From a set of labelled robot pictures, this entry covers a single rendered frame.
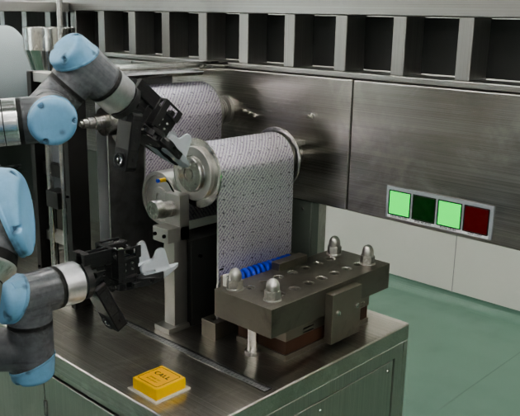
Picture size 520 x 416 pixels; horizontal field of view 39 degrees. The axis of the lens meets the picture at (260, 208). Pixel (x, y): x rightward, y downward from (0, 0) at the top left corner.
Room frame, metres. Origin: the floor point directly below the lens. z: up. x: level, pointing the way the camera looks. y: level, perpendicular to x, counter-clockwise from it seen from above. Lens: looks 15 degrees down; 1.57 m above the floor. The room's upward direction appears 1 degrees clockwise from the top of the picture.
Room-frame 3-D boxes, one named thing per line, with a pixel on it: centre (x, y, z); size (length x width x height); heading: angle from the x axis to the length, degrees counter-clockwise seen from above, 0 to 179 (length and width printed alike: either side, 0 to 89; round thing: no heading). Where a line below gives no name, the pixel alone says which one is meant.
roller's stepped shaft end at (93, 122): (1.63, 0.38, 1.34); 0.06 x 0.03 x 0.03; 137
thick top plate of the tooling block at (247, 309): (1.52, -0.10, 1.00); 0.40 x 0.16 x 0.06; 137
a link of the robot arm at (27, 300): (1.17, 0.39, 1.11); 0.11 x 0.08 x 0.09; 137
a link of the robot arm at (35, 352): (1.17, 0.40, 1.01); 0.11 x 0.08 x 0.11; 93
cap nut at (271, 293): (1.37, -0.03, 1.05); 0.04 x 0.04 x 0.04
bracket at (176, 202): (1.52, 0.19, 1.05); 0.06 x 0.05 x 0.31; 137
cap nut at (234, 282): (1.43, 0.05, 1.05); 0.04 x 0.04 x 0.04
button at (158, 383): (1.24, 0.18, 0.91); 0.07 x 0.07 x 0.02; 47
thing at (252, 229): (1.57, 0.01, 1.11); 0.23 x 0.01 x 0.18; 137
